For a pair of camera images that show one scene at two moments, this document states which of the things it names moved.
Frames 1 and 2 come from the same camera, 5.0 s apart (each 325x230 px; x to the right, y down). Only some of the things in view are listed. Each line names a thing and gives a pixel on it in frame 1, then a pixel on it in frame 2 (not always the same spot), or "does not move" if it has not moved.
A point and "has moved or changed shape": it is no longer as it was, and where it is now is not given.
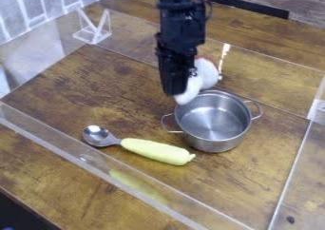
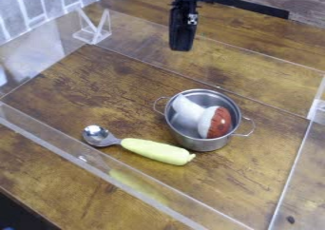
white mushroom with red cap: (206, 77) to (210, 123)
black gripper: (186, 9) to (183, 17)
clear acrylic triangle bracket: (92, 32) does not move
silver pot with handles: (213, 119) has moved or changed shape
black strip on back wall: (247, 6) does not move
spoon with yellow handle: (96, 136) does not move
